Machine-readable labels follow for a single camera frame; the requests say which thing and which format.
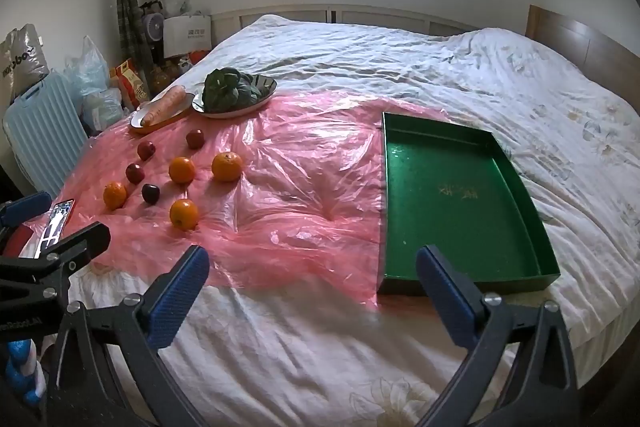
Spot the green tray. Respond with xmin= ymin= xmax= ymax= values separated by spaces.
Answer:
xmin=376 ymin=111 xmax=561 ymax=298

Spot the white printed bag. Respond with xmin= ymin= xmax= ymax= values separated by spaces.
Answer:
xmin=0 ymin=24 xmax=51 ymax=105

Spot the red yellow packet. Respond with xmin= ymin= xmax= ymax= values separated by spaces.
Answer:
xmin=110 ymin=58 xmax=151 ymax=110

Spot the purple white fan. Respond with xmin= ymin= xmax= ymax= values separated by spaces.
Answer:
xmin=141 ymin=14 xmax=166 ymax=45

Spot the hanging plaid clothing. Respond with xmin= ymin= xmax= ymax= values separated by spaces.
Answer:
xmin=116 ymin=0 xmax=153 ymax=92

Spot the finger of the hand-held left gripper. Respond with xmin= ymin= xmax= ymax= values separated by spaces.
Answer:
xmin=0 ymin=221 xmax=112 ymax=303
xmin=0 ymin=191 xmax=54 ymax=233

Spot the light blue suitcase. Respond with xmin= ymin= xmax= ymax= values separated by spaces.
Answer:
xmin=2 ymin=69 xmax=91 ymax=192

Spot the orange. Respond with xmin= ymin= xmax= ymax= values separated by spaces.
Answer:
xmin=103 ymin=182 xmax=129 ymax=210
xmin=168 ymin=156 xmax=197 ymax=185
xmin=169 ymin=199 xmax=200 ymax=230
xmin=211 ymin=151 xmax=244 ymax=182

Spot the bluish plastic bag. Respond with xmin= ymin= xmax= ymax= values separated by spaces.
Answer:
xmin=62 ymin=36 xmax=112 ymax=95

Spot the wooden headboard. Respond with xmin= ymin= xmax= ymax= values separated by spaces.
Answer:
xmin=525 ymin=4 xmax=640 ymax=82

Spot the white paper bag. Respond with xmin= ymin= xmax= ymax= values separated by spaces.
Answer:
xmin=163 ymin=13 xmax=213 ymax=59

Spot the green spinach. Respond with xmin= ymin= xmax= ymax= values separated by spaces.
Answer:
xmin=201 ymin=68 xmax=266 ymax=112

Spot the white wooden panel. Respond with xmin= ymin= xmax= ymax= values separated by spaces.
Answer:
xmin=210 ymin=4 xmax=481 ymax=48

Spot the smartphone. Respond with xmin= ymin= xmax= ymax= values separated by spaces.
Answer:
xmin=36 ymin=198 xmax=76 ymax=258

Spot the clear plastic bag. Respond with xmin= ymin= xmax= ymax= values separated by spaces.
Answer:
xmin=80 ymin=88 xmax=126 ymax=132

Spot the metal plate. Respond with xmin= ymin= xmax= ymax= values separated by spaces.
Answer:
xmin=192 ymin=75 xmax=278 ymax=119

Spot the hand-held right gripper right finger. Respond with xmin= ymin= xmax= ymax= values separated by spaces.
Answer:
xmin=416 ymin=245 xmax=586 ymax=427

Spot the carrot on plate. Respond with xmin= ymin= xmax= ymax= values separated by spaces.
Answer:
xmin=129 ymin=92 xmax=197 ymax=135

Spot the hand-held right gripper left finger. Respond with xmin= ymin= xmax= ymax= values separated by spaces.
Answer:
xmin=52 ymin=245 xmax=226 ymax=427

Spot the blue and white cloth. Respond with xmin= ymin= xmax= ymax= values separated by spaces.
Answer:
xmin=4 ymin=339 xmax=47 ymax=408

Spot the pink plastic sheet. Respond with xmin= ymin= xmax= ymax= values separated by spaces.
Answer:
xmin=22 ymin=89 xmax=451 ymax=313

